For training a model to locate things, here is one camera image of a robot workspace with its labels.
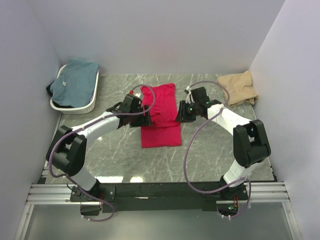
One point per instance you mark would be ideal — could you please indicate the teal blue t shirt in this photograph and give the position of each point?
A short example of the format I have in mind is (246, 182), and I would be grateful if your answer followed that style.
(76, 83)

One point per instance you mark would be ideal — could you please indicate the white laundry basket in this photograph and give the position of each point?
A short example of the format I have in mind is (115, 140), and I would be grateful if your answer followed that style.
(79, 110)

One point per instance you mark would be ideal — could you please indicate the aluminium frame rail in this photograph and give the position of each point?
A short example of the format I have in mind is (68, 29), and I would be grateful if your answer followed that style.
(55, 194)

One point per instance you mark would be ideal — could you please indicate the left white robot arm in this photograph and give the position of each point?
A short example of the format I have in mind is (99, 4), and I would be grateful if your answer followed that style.
(67, 152)

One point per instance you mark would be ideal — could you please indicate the red t shirt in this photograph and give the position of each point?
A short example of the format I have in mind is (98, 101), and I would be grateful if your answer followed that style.
(164, 131)

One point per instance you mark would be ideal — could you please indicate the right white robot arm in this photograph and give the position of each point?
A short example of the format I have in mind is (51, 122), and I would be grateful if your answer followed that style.
(250, 142)

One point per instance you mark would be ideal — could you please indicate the beige folded t shirt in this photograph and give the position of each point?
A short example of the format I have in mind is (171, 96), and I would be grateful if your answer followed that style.
(240, 88)

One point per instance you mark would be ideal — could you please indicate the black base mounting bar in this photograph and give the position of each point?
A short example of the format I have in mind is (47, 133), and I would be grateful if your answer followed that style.
(157, 196)

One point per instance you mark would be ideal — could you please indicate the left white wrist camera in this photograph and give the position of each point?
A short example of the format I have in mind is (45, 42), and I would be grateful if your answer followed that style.
(138, 94)

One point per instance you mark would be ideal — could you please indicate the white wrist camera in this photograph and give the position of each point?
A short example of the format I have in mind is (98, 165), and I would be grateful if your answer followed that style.
(138, 94)
(189, 98)

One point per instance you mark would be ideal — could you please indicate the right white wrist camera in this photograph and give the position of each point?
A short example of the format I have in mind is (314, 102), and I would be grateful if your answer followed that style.
(189, 98)

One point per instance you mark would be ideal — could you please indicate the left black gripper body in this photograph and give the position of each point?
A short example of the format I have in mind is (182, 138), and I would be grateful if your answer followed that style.
(140, 117)

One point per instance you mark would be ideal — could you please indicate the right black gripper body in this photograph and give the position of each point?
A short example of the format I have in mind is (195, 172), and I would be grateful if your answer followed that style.
(185, 113)

